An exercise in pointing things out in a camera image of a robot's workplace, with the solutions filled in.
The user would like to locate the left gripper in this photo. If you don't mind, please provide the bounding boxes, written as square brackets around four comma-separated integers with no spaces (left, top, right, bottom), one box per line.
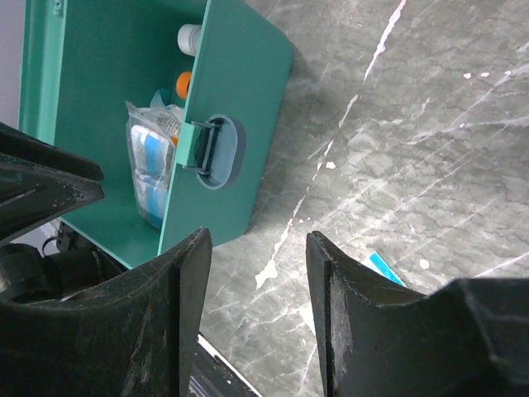
[1,122,124,304]

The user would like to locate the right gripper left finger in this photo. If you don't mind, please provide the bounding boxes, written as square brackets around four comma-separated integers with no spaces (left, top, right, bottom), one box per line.
[1,228,212,396]

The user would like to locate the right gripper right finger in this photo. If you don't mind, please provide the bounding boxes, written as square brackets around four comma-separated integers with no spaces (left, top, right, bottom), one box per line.
[306,232,528,396]

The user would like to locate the teal medicine box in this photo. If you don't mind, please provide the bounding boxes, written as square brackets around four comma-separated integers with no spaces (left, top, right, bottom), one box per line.
[19,1,293,268]

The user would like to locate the small blue white packets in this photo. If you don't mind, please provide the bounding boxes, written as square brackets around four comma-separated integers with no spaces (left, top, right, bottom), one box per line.
[126,102,183,228]

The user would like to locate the brown bottle orange cap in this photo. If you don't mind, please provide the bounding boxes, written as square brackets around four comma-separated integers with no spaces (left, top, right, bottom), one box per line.
[174,71,192,100]

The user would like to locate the white plastic bottle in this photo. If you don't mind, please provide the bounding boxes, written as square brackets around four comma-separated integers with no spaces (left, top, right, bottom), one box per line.
[177,24,202,56]

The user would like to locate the flat blue white sachet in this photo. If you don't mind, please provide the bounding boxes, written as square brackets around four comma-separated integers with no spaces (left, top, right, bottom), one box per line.
[362,251,406,287]

